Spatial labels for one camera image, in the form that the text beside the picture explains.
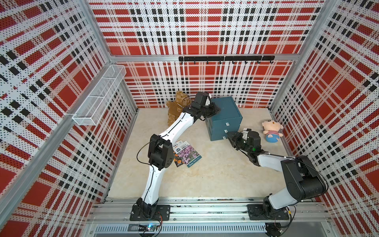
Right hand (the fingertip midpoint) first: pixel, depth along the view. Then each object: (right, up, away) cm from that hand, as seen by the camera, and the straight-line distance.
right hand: (228, 133), depth 90 cm
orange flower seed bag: (-32, -17, +3) cm, 36 cm away
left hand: (-4, +15, -1) cm, 15 cm away
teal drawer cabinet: (-1, +8, -5) cm, 10 cm away
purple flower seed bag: (-25, -15, +5) cm, 29 cm away
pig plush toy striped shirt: (+33, +2, +11) cm, 35 cm away
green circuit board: (-42, -44, -20) cm, 64 cm away
